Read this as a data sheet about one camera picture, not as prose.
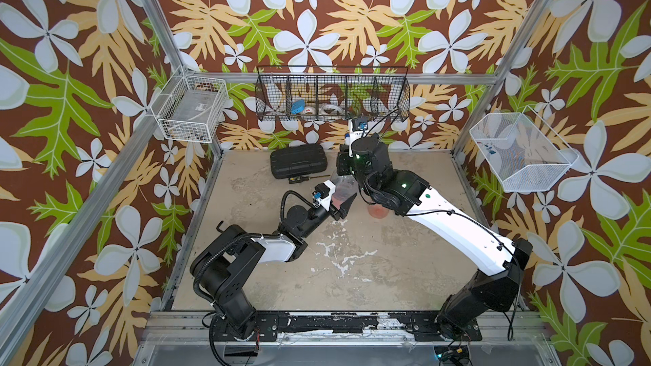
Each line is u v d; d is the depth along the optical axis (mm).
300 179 1078
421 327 741
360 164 489
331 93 987
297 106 950
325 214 727
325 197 667
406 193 471
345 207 713
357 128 564
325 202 685
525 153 814
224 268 464
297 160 1124
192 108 860
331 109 985
